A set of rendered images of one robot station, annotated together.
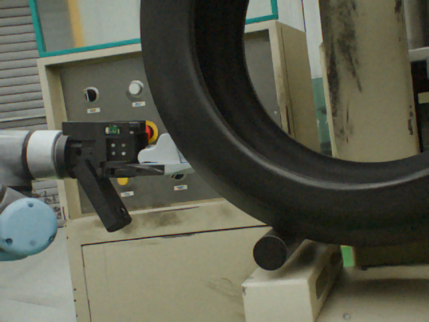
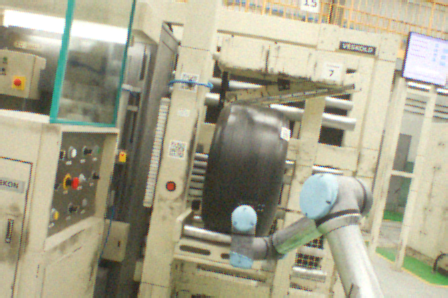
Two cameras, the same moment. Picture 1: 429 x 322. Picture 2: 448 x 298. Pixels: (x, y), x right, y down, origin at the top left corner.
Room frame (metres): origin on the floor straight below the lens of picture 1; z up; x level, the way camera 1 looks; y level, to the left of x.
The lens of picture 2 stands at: (1.64, 1.68, 1.34)
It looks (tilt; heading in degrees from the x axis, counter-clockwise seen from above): 3 degrees down; 259
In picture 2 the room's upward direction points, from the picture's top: 10 degrees clockwise
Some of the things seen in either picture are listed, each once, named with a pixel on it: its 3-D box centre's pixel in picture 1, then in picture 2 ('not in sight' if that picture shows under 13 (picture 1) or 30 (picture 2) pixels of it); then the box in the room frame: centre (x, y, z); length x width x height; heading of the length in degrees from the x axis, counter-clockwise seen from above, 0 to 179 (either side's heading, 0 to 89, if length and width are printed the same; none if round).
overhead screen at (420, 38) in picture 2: not in sight; (427, 59); (-1.64, -3.13, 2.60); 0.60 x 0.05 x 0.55; 179
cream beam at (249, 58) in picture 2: not in sight; (281, 65); (0.97, -0.49, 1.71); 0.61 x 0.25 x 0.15; 164
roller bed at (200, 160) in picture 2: not in sight; (193, 179); (1.28, -0.66, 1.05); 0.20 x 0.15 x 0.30; 164
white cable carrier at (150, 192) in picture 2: not in sight; (158, 152); (1.51, -0.28, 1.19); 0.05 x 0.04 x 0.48; 74
